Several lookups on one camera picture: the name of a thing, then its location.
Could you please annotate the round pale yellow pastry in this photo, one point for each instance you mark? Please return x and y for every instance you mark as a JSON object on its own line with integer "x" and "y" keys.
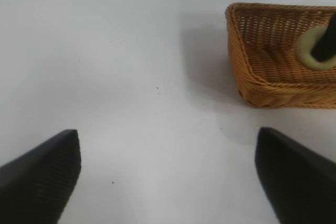
{"x": 305, "y": 43}

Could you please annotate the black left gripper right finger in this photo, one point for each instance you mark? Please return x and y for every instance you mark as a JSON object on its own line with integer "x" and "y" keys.
{"x": 299, "y": 182}

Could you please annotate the tan woven wicker basket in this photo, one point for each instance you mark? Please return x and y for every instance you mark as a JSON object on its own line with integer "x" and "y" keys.
{"x": 262, "y": 77}

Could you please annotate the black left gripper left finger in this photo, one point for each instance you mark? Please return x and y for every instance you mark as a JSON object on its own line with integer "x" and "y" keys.
{"x": 36, "y": 182}

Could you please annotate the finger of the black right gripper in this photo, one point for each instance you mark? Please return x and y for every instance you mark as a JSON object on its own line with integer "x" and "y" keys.
{"x": 326, "y": 43}

